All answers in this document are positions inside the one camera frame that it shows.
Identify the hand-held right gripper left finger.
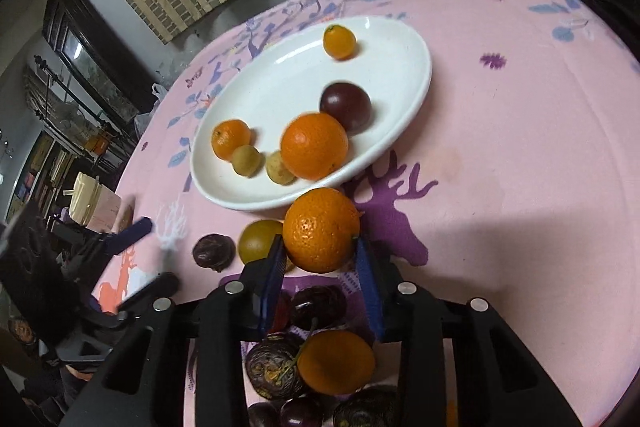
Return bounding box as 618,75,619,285
60,234,296,427

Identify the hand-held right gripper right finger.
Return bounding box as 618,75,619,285
352,234,583,427

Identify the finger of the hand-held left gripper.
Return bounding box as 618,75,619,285
114,272,181,315
75,216,154,268

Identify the large orange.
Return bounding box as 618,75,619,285
282,187,362,274
297,330,377,396
280,112,349,181

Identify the white oval plate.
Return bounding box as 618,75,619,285
189,15,433,212

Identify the yellow-green round fruit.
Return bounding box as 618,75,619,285
237,220,286,265

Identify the light wooden box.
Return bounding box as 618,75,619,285
68,173,123,230

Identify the smooth purple passion fruit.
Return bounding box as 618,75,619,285
247,401,285,427
319,81,373,136
279,394,326,427
290,285,347,330

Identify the wrinkled dark passion fruit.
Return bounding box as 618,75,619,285
192,233,236,272

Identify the wrinkled purple passion fruit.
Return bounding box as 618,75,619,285
244,333,307,401
332,384,399,427

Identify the tan longan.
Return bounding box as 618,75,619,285
265,150,297,186
231,145,264,178

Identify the white plastic bag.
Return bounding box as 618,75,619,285
131,83,168,142

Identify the small mandarin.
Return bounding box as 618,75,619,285
211,119,252,161

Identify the pink printed tablecloth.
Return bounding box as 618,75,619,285
90,0,640,427

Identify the dark wooden framed cabinet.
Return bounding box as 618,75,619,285
42,0,157,120

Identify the small oval orange kumquat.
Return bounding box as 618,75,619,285
323,24,357,60

